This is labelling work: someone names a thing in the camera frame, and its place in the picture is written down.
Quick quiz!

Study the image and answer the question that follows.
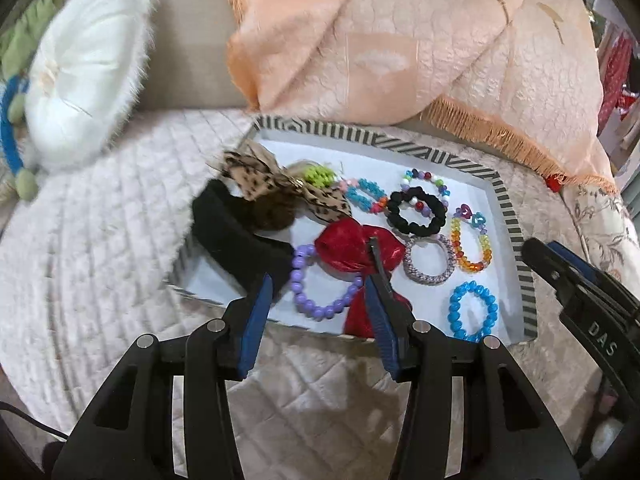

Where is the white round fluffy pillow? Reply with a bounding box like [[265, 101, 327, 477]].
[[22, 0, 156, 171]]

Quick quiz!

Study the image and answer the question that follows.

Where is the black velvet headband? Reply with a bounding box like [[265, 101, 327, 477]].
[[191, 178, 296, 306]]

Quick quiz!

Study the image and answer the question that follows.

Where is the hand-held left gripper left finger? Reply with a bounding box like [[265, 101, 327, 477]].
[[50, 274, 274, 480]]

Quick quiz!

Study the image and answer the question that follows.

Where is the white tray striped rim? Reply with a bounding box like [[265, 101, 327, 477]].
[[167, 115, 537, 346]]

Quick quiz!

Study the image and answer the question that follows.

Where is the quilted pale pink bedspread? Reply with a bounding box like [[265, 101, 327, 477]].
[[0, 107, 601, 480]]

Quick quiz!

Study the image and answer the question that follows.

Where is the rainbow bead bracelet with hearts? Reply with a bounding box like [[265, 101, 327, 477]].
[[450, 202, 491, 275]]

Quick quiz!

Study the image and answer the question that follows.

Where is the red shiny hair bow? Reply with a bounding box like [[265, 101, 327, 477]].
[[314, 219, 413, 340]]

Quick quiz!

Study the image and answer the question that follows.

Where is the purple bead bracelet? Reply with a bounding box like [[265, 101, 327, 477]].
[[290, 243, 364, 321]]

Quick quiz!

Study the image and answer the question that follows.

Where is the leopard print hair bow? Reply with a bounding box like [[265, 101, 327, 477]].
[[207, 142, 353, 233]]

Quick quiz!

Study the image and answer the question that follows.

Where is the blue and pink bead bracelet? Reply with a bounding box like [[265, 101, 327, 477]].
[[337, 176, 390, 215]]

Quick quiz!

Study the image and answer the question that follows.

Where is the multicolour round bead bracelet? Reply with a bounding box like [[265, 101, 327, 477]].
[[401, 167, 451, 208]]

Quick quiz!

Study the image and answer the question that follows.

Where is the peach fringed blanket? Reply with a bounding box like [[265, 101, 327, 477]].
[[223, 0, 621, 196]]

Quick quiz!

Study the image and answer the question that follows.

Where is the floral beige fabric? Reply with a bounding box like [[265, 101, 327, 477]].
[[562, 180, 640, 286]]

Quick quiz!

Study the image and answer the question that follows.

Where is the green hair tie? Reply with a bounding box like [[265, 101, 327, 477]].
[[302, 162, 336, 186]]

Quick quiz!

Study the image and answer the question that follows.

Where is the black cable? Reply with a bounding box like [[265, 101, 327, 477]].
[[0, 402, 68, 441]]

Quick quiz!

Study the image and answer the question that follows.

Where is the beige upholstered headboard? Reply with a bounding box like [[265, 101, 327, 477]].
[[62, 0, 251, 111]]

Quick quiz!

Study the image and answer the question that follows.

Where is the red garment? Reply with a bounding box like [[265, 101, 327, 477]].
[[597, 35, 640, 121]]

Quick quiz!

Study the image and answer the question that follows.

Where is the black scrunchie with beads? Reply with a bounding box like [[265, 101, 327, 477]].
[[386, 186, 447, 237]]

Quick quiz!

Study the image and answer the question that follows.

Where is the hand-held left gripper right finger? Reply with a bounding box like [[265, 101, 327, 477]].
[[364, 276, 581, 480]]

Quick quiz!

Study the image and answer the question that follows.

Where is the green plush toy blue strap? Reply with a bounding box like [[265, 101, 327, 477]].
[[0, 0, 66, 201]]

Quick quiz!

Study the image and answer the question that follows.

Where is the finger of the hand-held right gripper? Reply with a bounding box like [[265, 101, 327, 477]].
[[522, 237, 601, 311], [547, 241, 640, 311]]

